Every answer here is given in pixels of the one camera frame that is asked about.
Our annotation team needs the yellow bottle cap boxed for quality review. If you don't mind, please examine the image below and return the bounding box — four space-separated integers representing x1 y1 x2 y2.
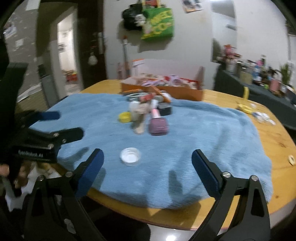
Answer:
118 111 132 123

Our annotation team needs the purple nail polish bottle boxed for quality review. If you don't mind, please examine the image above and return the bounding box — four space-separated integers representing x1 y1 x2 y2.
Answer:
149 109 169 136

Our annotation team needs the beige clothes peg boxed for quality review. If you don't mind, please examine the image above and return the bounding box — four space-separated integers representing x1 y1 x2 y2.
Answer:
129 101 149 135

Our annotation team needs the blue fluffy towel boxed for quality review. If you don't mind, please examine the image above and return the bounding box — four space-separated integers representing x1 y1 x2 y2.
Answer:
32 94 273 209

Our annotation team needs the yellow plastic clip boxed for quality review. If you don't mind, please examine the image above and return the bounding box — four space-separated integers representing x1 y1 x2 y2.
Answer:
237 104 253 114

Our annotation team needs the small black box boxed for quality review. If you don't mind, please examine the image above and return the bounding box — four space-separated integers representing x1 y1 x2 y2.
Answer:
157 102 172 116

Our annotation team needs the dark green side table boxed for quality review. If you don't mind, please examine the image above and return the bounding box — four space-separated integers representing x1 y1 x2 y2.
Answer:
214 68 296 130

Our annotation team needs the orange cardboard box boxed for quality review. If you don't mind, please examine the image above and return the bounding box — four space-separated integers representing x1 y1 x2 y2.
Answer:
120 59 205 101

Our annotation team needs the green tote bag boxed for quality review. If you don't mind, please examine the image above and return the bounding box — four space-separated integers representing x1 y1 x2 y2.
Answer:
141 7 175 41

